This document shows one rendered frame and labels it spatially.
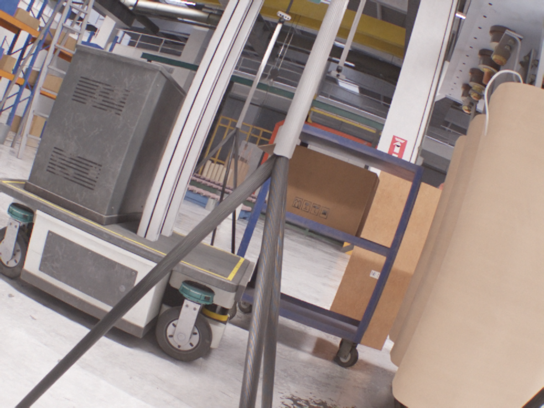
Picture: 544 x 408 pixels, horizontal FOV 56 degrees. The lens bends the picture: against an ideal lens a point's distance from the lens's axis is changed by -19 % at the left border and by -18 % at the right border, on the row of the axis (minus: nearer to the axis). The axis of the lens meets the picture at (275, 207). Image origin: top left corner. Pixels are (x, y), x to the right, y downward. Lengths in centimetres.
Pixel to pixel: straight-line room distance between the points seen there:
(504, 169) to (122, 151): 111
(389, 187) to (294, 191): 73
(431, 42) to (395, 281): 1020
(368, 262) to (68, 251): 182
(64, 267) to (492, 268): 123
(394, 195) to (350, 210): 65
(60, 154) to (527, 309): 146
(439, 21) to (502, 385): 1214
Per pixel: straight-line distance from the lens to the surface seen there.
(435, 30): 1313
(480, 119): 193
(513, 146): 142
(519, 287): 139
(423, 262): 233
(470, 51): 220
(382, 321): 319
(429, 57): 1288
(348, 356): 253
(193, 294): 177
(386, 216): 315
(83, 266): 178
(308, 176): 258
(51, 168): 189
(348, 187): 255
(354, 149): 251
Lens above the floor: 58
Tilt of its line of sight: 1 degrees down
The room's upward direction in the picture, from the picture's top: 20 degrees clockwise
